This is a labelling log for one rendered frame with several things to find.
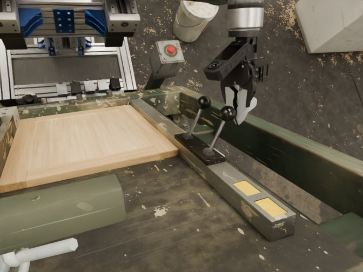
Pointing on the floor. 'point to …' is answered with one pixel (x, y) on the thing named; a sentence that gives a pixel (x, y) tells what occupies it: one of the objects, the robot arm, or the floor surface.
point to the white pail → (193, 19)
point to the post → (153, 83)
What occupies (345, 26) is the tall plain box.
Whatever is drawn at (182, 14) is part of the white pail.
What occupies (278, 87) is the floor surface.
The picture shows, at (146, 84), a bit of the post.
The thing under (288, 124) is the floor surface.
